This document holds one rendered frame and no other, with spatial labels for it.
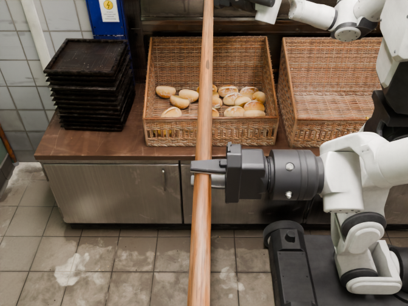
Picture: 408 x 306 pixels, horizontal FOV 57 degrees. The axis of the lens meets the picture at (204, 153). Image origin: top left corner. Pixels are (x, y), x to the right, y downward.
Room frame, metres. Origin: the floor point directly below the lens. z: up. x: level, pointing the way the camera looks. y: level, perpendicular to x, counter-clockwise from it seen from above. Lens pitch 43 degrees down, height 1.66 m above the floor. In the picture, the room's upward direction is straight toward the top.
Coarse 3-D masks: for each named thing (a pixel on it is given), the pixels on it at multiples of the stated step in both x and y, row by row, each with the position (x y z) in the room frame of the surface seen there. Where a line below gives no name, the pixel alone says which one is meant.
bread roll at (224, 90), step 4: (220, 88) 1.56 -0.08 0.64; (224, 88) 1.55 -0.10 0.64; (228, 88) 1.55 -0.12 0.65; (232, 88) 1.55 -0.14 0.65; (236, 88) 1.56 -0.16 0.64; (220, 92) 1.55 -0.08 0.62; (224, 92) 1.54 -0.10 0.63; (228, 92) 1.54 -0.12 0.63; (220, 96) 1.55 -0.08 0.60; (224, 96) 1.54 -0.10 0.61
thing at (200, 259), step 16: (208, 0) 1.18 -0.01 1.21; (208, 16) 1.07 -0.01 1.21; (208, 32) 0.97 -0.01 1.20; (208, 48) 0.88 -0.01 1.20; (208, 64) 0.80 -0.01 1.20; (208, 80) 0.73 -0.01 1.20; (208, 96) 0.67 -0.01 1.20; (208, 112) 0.62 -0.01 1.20; (208, 128) 0.57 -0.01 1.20; (208, 144) 0.52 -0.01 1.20; (208, 176) 0.44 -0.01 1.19; (208, 192) 0.41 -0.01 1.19; (192, 208) 0.38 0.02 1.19; (208, 208) 0.38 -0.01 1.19; (192, 224) 0.35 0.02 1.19; (208, 224) 0.35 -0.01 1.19; (192, 240) 0.32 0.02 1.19; (208, 240) 0.32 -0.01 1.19; (192, 256) 0.29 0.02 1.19; (208, 256) 0.29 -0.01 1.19; (192, 272) 0.27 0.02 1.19; (208, 272) 0.27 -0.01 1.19; (192, 288) 0.24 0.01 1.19; (208, 288) 0.24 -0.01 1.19; (192, 304) 0.22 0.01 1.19; (208, 304) 0.22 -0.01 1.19
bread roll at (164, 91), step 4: (156, 88) 1.56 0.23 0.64; (160, 88) 1.55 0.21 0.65; (164, 88) 1.54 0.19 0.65; (168, 88) 1.55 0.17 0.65; (172, 88) 1.55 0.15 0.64; (156, 92) 1.55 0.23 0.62; (160, 92) 1.54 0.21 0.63; (164, 92) 1.53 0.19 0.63; (168, 92) 1.53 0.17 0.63; (172, 92) 1.54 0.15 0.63; (160, 96) 1.53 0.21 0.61; (164, 96) 1.53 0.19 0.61; (168, 96) 1.53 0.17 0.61
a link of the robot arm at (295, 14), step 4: (288, 0) 1.24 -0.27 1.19; (292, 0) 1.22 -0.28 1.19; (296, 0) 1.18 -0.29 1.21; (300, 0) 1.18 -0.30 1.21; (292, 4) 1.22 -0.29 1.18; (296, 4) 1.17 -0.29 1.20; (300, 4) 1.18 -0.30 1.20; (304, 4) 1.18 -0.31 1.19; (292, 8) 1.21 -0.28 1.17; (296, 8) 1.17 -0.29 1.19; (300, 8) 1.17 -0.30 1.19; (292, 12) 1.19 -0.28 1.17; (296, 12) 1.17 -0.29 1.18; (300, 12) 1.17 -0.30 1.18; (288, 16) 1.21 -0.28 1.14; (292, 16) 1.18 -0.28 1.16; (296, 16) 1.17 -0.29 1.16; (300, 16) 1.17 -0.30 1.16; (296, 20) 1.18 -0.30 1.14
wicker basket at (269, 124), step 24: (168, 48) 1.65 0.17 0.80; (192, 48) 1.65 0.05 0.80; (216, 48) 1.65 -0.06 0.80; (240, 48) 1.66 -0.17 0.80; (264, 48) 1.66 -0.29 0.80; (168, 72) 1.62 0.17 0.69; (192, 72) 1.62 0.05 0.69; (240, 72) 1.62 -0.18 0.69; (264, 72) 1.58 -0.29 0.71; (144, 96) 1.32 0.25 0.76; (144, 120) 1.20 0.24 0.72; (168, 120) 1.20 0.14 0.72; (192, 120) 1.20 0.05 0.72; (216, 120) 1.20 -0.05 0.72; (240, 120) 1.20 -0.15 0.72; (264, 120) 1.21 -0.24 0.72; (168, 144) 1.20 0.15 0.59; (192, 144) 1.20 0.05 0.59; (216, 144) 1.20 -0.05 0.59; (240, 144) 1.20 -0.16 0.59; (264, 144) 1.21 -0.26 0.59
